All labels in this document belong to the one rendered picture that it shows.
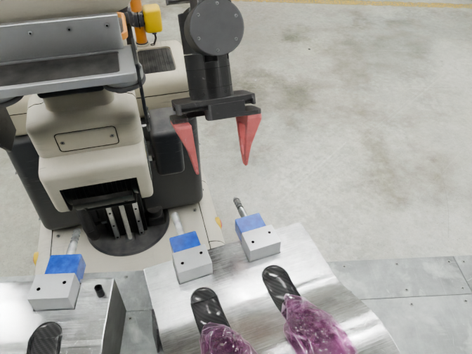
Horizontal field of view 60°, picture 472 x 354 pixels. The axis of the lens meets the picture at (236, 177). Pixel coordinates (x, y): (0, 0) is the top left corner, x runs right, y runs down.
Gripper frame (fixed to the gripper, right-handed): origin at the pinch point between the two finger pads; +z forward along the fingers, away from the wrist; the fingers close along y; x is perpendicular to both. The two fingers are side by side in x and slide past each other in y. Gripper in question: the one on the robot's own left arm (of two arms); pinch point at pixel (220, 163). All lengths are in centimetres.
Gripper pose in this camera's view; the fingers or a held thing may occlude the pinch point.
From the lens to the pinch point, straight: 56.5
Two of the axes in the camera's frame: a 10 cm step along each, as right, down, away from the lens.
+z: 1.2, 9.4, 3.1
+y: 9.6, -1.8, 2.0
